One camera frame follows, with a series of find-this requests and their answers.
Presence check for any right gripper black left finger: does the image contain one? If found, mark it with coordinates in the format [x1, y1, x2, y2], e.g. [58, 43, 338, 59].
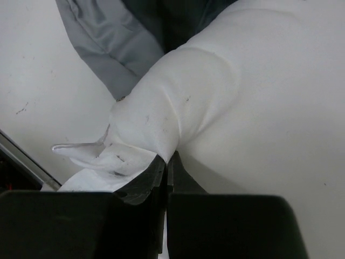
[113, 155, 165, 206]

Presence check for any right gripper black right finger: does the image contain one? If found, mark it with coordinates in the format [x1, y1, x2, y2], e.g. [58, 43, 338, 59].
[167, 151, 207, 194]

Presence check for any white pillow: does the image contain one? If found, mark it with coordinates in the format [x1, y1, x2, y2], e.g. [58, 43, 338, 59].
[51, 0, 345, 195]

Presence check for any grey pillowcase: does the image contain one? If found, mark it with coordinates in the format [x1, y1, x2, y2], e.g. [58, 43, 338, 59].
[57, 0, 231, 99]

